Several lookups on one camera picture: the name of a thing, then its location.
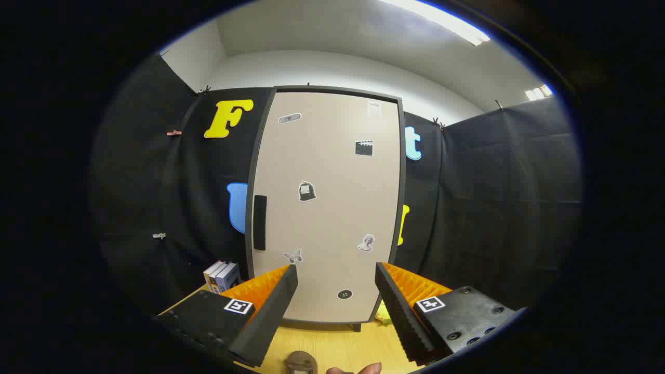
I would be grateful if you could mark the black backdrop cloth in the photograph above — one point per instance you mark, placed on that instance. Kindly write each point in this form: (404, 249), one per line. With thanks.
(493, 208)

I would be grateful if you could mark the brown fuzzy shoe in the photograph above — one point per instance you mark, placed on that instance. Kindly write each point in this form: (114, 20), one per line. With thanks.
(300, 361)

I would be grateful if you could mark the grey shoe cabinet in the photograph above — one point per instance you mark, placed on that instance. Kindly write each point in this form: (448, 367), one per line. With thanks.
(337, 90)

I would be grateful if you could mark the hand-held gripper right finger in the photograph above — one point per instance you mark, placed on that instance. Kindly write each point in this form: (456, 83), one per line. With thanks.
(400, 317)

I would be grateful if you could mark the ceiling light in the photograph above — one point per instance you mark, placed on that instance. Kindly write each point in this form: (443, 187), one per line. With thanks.
(441, 19)
(538, 92)

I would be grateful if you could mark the white book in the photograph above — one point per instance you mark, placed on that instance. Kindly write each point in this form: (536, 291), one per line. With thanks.
(210, 275)

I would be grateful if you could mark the yellow plush toy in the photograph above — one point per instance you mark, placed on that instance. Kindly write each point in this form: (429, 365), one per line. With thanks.
(383, 315)

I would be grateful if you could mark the blue book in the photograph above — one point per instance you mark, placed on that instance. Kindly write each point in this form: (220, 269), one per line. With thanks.
(229, 278)

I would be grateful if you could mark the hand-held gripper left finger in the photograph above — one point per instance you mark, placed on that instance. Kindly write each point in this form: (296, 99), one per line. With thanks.
(270, 317)

